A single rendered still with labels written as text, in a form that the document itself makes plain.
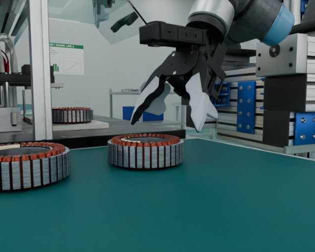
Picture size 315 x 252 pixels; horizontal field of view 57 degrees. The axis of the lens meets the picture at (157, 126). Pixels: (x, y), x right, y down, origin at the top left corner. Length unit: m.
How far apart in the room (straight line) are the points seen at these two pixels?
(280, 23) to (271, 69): 0.21
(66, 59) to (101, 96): 1.03
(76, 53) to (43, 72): 5.81
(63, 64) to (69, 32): 0.65
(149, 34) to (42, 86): 0.23
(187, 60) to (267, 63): 0.38
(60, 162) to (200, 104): 0.20
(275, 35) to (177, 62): 0.22
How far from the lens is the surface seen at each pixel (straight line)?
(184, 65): 0.47
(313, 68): 0.79
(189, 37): 0.47
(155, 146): 0.38
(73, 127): 0.71
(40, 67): 0.57
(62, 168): 0.35
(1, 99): 0.97
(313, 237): 0.24
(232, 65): 1.27
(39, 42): 0.58
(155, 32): 0.42
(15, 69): 0.73
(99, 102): 6.45
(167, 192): 0.31
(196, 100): 0.42
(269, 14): 0.60
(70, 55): 6.33
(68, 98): 6.26
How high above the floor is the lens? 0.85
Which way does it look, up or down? 6 degrees down
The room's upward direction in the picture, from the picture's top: straight up
